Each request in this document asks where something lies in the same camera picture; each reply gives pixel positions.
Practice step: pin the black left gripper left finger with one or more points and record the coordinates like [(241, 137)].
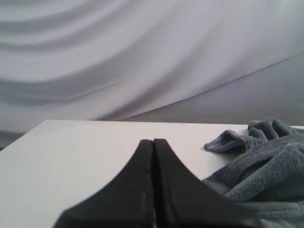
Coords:
[(125, 202)]

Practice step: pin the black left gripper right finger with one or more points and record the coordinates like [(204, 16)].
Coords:
[(184, 201)]

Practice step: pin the grey blue fleece towel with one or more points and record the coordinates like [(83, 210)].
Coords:
[(267, 178)]

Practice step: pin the grey fabric backdrop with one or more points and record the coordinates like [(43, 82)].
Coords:
[(193, 61)]

